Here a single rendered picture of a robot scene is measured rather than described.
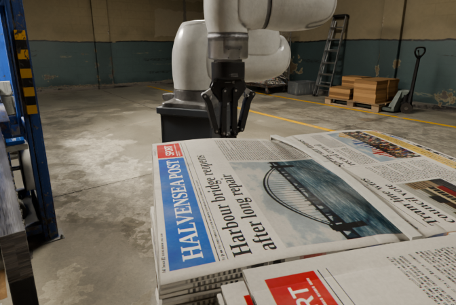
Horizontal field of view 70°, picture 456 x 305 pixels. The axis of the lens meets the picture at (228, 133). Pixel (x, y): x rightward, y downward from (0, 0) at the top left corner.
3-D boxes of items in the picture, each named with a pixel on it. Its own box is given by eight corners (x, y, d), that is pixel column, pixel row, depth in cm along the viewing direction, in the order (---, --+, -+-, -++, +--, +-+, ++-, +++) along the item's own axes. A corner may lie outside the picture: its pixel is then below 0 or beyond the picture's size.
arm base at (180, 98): (176, 98, 125) (176, 83, 124) (231, 101, 118) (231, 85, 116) (150, 106, 109) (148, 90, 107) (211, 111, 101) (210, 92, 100)
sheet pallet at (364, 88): (400, 107, 646) (404, 79, 631) (378, 112, 598) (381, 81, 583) (347, 99, 739) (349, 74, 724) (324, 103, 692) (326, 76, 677)
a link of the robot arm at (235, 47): (255, 33, 68) (254, 62, 70) (240, 34, 76) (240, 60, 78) (213, 32, 65) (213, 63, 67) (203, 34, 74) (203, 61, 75)
